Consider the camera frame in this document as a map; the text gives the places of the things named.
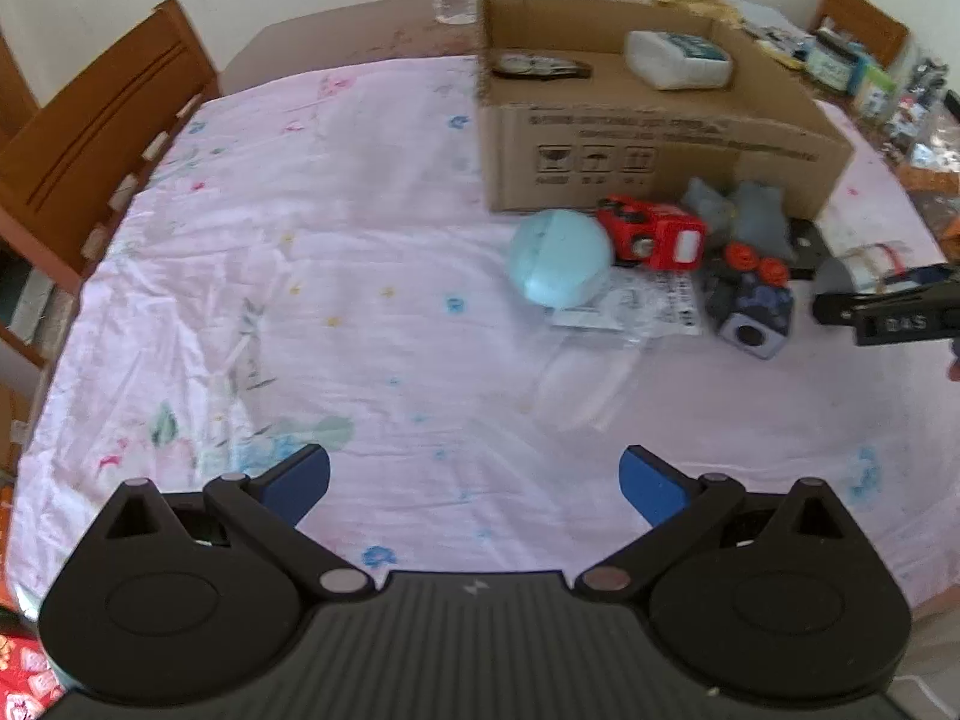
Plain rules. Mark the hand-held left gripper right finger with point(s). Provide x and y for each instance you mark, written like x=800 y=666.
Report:
x=651 y=489

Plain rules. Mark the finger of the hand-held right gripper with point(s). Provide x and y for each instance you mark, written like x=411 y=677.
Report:
x=885 y=303

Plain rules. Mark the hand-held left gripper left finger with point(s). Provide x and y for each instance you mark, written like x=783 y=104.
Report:
x=300 y=486

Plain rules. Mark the clear bottle of gold capsules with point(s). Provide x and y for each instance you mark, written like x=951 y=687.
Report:
x=870 y=264

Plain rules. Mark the black cube with orange buttons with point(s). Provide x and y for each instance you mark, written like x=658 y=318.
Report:
x=750 y=315

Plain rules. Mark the grey soft toy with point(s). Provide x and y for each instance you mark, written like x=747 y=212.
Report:
x=754 y=214

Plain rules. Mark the red toy car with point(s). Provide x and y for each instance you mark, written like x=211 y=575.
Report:
x=660 y=236

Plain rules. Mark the brown cardboard box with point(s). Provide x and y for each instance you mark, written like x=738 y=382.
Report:
x=600 y=127

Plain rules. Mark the orange package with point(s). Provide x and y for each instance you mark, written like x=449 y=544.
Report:
x=930 y=199

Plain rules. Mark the clear plastic bag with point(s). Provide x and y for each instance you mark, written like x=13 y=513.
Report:
x=930 y=135

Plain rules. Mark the clear plastic packet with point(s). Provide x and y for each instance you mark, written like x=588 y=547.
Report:
x=660 y=307

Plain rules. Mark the jar with green lid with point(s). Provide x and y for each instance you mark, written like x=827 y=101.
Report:
x=874 y=86

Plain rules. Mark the glass jar with dark lid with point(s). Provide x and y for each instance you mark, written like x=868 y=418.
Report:
x=834 y=60

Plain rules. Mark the pink floral tablecloth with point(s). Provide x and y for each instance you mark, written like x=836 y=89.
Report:
x=337 y=240

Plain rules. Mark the light blue round ball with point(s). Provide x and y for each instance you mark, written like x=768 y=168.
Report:
x=559 y=255

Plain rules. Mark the wooden chair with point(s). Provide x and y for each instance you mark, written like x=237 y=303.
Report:
x=97 y=135
x=862 y=19

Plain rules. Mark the white bottle with teal label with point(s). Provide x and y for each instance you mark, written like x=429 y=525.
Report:
x=675 y=60

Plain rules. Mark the red patterned packet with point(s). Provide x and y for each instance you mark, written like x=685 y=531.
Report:
x=26 y=675

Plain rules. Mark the gold foil bag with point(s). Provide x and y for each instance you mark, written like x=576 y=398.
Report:
x=694 y=7

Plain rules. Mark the dark silver flat packet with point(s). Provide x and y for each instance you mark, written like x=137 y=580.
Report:
x=540 y=65

